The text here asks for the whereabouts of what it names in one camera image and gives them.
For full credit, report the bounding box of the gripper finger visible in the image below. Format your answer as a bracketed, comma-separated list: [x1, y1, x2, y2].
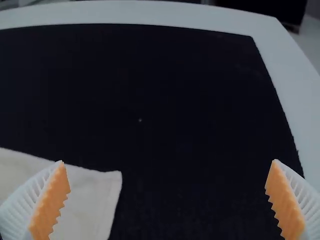
[264, 158, 320, 240]
[0, 159, 72, 240]

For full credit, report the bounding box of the pale towel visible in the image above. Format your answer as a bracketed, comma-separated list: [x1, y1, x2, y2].
[0, 146, 124, 240]

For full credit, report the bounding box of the black mat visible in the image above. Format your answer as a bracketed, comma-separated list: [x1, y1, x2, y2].
[0, 23, 307, 240]

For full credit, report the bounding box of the black sheet stack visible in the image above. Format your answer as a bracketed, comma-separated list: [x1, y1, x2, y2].
[271, 0, 307, 29]

